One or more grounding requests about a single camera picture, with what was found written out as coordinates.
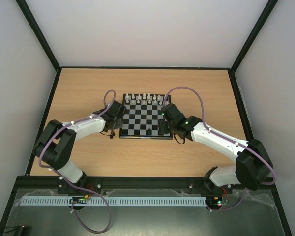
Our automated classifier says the black king chess piece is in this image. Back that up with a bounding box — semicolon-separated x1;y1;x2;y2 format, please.
147;129;152;136

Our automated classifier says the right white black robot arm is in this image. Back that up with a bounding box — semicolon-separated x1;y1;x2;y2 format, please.
158;103;273;193

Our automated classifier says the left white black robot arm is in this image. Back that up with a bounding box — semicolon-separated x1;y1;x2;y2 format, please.
32;101;126;190

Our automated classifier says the black and grey chessboard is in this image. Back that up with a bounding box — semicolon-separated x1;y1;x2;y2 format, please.
119;93;173;140

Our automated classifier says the black aluminium mounting rail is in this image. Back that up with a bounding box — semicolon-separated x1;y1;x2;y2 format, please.
58;177;232;196

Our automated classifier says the light blue slotted cable duct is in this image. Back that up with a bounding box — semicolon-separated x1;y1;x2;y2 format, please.
20;196;207;207

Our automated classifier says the black enclosure frame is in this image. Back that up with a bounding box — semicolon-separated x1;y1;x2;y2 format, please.
0;0;292;236

